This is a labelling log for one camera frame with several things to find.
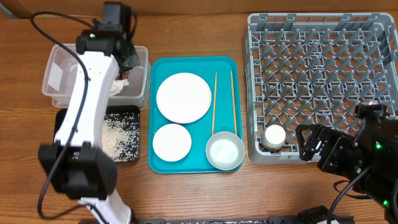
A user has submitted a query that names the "white napkin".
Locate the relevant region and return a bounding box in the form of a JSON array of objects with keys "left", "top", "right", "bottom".
[{"left": 109, "top": 79, "right": 129, "bottom": 96}]

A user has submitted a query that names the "white plastic cup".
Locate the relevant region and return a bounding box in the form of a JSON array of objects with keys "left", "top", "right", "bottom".
[{"left": 261, "top": 124, "right": 286, "bottom": 151}]

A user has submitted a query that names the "pink bowl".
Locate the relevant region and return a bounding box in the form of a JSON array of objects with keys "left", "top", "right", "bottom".
[{"left": 152, "top": 124, "right": 192, "bottom": 162}]

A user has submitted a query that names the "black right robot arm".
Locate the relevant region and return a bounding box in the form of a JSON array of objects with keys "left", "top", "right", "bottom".
[{"left": 295, "top": 118, "right": 397, "bottom": 223}]

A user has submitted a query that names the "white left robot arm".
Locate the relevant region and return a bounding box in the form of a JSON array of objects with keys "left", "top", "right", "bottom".
[{"left": 37, "top": 29, "right": 134, "bottom": 223}]

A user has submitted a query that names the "white round plate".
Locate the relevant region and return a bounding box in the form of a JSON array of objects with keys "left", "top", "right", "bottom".
[{"left": 156, "top": 72, "right": 212, "bottom": 124}]

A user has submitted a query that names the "clear plastic bin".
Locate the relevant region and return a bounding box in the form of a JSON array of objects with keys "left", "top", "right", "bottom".
[{"left": 42, "top": 45, "right": 150, "bottom": 110}]

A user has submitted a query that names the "black tray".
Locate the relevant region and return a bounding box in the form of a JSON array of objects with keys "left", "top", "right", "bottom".
[{"left": 53, "top": 105, "right": 141, "bottom": 163}]

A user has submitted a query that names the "spilled rice pile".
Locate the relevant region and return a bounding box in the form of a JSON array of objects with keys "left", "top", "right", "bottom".
[{"left": 101, "top": 112, "right": 140, "bottom": 162}]

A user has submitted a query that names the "grey dish rack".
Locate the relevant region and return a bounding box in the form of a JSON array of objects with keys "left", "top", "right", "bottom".
[{"left": 243, "top": 12, "right": 397, "bottom": 164}]

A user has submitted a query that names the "grey-rimmed white bowl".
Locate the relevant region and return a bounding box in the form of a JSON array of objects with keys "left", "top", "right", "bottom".
[{"left": 205, "top": 131, "right": 244, "bottom": 171}]

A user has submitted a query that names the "left wooden chopstick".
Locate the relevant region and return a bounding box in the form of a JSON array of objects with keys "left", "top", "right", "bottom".
[{"left": 211, "top": 73, "right": 218, "bottom": 136}]

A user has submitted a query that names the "wooden chopstick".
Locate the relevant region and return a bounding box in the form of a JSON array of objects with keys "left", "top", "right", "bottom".
[
  {"left": 230, "top": 71, "right": 238, "bottom": 135},
  {"left": 211, "top": 73, "right": 218, "bottom": 136}
]

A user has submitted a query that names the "teal serving tray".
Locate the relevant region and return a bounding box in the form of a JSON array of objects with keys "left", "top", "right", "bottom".
[{"left": 148, "top": 56, "right": 243, "bottom": 174}]

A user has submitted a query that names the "right wooden chopstick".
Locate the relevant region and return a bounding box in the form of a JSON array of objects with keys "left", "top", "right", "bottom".
[{"left": 230, "top": 71, "right": 238, "bottom": 135}]

